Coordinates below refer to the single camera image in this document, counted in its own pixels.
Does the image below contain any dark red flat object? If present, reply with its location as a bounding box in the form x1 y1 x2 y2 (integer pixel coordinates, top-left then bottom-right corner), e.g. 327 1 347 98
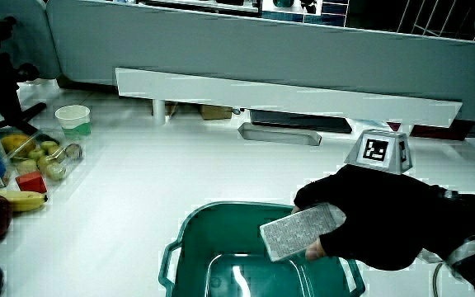
387 119 474 142

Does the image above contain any red cube block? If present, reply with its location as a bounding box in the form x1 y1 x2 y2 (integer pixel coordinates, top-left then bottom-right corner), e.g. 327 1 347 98
15 170 49 195

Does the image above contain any grey desk partition panel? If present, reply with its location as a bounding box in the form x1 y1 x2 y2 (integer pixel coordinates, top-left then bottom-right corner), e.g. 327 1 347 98
0 0 475 124

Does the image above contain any white and green paper cup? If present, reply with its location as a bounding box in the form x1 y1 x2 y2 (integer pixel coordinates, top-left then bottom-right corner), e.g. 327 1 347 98
54 104 92 142

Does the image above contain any clear plastic fruit box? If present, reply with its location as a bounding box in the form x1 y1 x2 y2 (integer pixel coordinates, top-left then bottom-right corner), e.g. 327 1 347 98
0 130 85 182

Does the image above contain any grey rectangular tray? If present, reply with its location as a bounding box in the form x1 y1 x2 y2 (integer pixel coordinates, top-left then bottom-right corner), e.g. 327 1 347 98
237 121 323 147

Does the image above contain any long white desk shelf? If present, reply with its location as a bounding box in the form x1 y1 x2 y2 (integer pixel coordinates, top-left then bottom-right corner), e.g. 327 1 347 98
115 67 463 129

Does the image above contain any green plastic plate with handles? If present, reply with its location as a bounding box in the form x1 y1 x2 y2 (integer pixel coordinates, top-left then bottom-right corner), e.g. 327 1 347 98
158 200 366 297

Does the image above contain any yellow banana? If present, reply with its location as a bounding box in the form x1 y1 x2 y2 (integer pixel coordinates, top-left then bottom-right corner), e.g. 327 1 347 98
0 182 49 213

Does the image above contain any grey cable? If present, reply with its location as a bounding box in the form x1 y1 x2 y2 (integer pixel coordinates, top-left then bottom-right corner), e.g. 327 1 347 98
431 262 445 297

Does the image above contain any black camera tripod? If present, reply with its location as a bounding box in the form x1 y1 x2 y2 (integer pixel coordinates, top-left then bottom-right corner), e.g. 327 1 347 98
0 16 48 135

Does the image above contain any yellow orange fruit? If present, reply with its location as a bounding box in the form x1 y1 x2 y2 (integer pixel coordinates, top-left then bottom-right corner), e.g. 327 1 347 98
0 134 37 160

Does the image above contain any white wire rack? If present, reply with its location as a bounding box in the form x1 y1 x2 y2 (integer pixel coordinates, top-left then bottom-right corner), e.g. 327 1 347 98
396 0 475 41

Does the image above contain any brown cardboard box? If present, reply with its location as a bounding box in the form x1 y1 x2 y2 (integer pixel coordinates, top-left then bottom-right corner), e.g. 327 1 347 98
198 103 234 121

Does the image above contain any person's right hand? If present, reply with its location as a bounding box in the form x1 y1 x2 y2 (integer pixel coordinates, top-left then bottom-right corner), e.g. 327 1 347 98
293 129 456 272

